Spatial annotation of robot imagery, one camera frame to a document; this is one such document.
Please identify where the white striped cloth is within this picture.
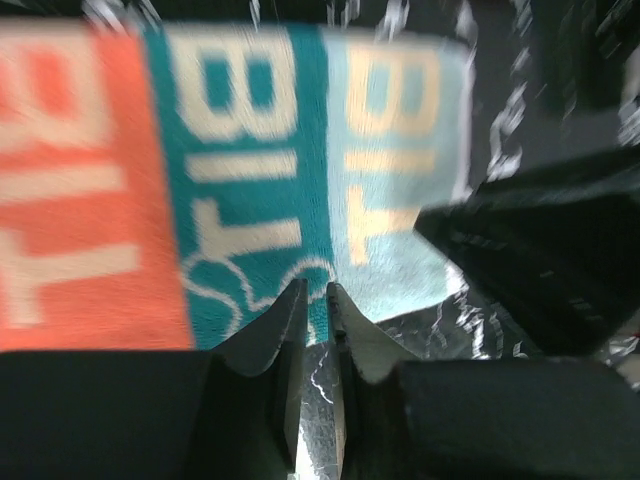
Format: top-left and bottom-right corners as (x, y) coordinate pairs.
(1, 20), (473, 351)

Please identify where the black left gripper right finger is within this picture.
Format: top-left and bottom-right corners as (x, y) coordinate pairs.
(327, 283), (639, 479)

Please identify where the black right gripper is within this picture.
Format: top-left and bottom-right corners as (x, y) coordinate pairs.
(415, 147), (639, 355)

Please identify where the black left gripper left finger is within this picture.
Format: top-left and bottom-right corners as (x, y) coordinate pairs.
(1, 279), (308, 479)

